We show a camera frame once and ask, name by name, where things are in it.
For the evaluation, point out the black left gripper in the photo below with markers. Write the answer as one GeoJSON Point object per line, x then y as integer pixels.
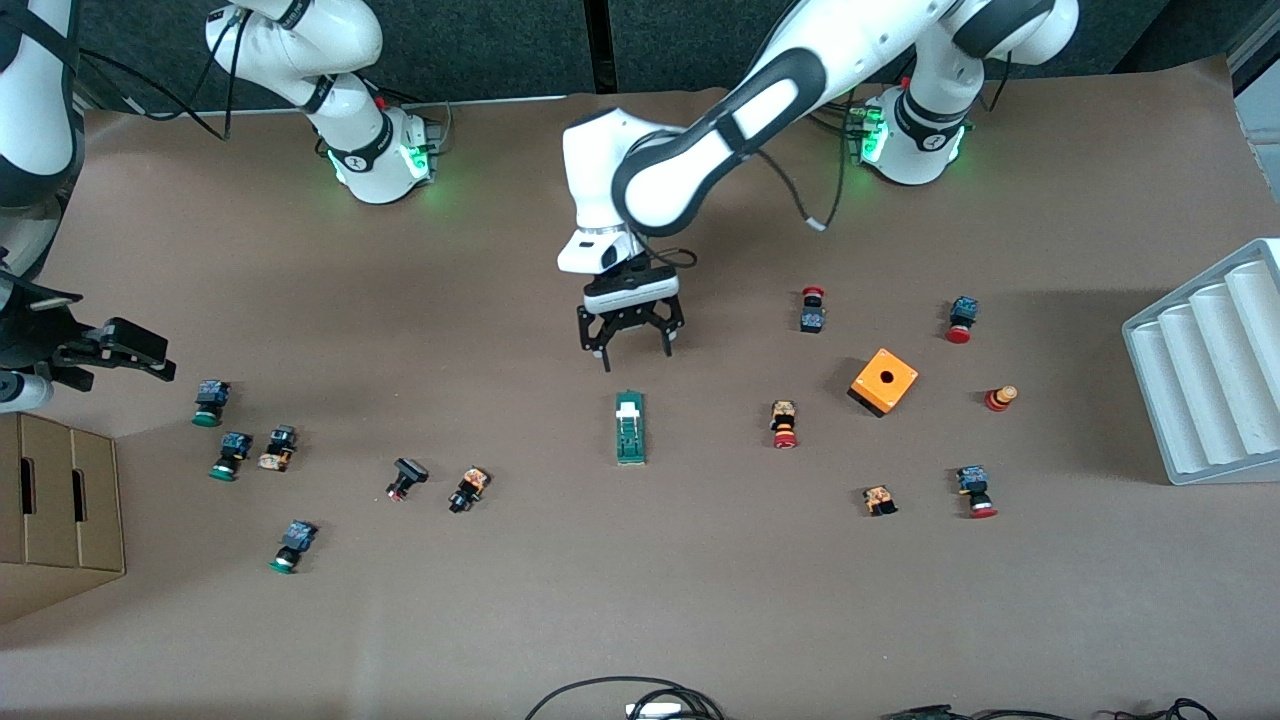
{"type": "Point", "coordinates": [628, 321]}

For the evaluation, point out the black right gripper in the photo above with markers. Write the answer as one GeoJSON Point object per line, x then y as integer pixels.
{"type": "Point", "coordinates": [30, 335]}

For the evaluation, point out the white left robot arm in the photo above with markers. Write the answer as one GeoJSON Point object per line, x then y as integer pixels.
{"type": "Point", "coordinates": [700, 170]}

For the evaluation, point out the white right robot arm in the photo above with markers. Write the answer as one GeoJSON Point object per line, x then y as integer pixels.
{"type": "Point", "coordinates": [365, 150]}

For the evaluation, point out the green pushbutton blue block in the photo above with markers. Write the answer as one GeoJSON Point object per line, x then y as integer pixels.
{"type": "Point", "coordinates": [296, 540]}
{"type": "Point", "coordinates": [233, 448]}
{"type": "Point", "coordinates": [212, 395]}

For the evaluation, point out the brown cardboard box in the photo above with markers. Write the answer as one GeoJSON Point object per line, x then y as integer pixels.
{"type": "Point", "coordinates": [60, 510]}

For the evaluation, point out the red mushroom button orange block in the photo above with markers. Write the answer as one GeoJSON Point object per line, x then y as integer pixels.
{"type": "Point", "coordinates": [784, 420]}

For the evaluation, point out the red emergency button black block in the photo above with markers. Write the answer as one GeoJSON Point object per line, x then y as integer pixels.
{"type": "Point", "coordinates": [812, 318]}

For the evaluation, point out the black selector orange block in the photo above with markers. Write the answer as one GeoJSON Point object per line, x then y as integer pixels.
{"type": "Point", "coordinates": [468, 488]}

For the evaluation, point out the black pushbutton red base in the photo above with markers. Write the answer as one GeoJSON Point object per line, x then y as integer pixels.
{"type": "Point", "coordinates": [408, 472]}

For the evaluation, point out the small orange contact block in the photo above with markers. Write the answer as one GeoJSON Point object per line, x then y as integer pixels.
{"type": "Point", "coordinates": [879, 498]}

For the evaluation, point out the red pushbutton blue block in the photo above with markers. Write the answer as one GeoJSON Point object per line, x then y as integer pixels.
{"type": "Point", "coordinates": [962, 312]}
{"type": "Point", "coordinates": [975, 488]}

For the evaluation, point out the small red orange button cap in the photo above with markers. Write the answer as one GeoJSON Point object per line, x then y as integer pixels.
{"type": "Point", "coordinates": [1000, 398]}

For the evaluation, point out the white plug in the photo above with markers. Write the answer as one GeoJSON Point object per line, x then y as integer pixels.
{"type": "Point", "coordinates": [655, 711]}

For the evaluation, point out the grey ridged tray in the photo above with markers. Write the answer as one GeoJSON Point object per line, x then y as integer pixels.
{"type": "Point", "coordinates": [1210, 380]}

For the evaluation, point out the black switch orange block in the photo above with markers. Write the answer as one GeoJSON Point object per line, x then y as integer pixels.
{"type": "Point", "coordinates": [280, 445]}

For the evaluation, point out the orange button enclosure box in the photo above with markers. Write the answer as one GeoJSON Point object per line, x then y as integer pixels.
{"type": "Point", "coordinates": [890, 385]}

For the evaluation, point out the grey metal frame rail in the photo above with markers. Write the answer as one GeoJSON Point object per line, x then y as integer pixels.
{"type": "Point", "coordinates": [1258, 60]}

